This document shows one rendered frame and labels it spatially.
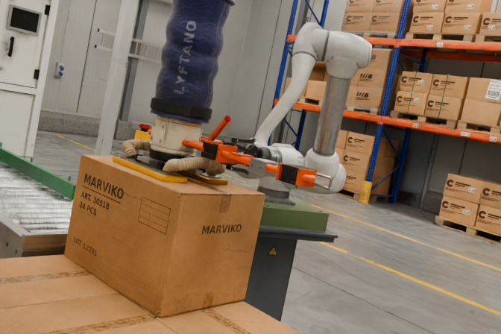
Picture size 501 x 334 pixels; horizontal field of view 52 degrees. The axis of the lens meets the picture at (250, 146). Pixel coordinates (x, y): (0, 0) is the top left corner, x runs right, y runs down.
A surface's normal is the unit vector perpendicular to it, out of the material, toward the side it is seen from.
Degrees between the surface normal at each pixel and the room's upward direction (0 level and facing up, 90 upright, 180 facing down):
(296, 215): 90
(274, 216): 90
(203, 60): 68
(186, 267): 90
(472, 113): 92
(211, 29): 77
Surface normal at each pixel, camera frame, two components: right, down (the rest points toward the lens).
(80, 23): 0.68, 0.18
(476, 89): -0.74, -0.11
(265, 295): 0.40, 0.14
